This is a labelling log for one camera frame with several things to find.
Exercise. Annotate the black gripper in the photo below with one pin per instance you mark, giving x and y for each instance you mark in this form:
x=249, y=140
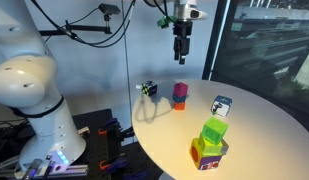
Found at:
x=181, y=30

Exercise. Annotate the white and blue patterned dice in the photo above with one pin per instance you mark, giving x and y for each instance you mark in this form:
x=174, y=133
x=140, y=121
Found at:
x=221, y=105

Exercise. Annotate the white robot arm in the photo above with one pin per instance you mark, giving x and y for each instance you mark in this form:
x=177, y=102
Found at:
x=27, y=86

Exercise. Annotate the magenta cube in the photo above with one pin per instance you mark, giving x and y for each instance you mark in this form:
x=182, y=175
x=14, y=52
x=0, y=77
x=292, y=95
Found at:
x=180, y=89

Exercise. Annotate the green wrist connector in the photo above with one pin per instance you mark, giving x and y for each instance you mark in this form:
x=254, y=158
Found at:
x=165, y=21

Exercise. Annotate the small blue cube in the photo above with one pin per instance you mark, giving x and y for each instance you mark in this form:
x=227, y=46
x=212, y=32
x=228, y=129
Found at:
x=179, y=99

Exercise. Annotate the small orange cube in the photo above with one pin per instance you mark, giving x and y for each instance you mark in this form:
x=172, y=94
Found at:
x=179, y=106

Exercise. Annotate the bright green cube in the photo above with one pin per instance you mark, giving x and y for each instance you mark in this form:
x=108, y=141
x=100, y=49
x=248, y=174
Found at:
x=214, y=130

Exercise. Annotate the yellow-green cube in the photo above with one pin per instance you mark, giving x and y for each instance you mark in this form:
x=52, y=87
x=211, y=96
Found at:
x=208, y=148

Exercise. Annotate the orange and black clamp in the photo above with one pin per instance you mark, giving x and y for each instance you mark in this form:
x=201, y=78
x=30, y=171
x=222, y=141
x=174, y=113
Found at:
x=109, y=124

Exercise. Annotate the orange and yellow large cube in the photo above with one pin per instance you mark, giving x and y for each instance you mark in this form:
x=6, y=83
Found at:
x=203, y=162

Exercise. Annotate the black perforated mounting board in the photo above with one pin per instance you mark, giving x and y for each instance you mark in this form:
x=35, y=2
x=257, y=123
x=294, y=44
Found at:
x=99, y=147

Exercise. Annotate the black camera on boom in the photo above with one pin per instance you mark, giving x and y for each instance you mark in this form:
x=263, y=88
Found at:
x=108, y=9

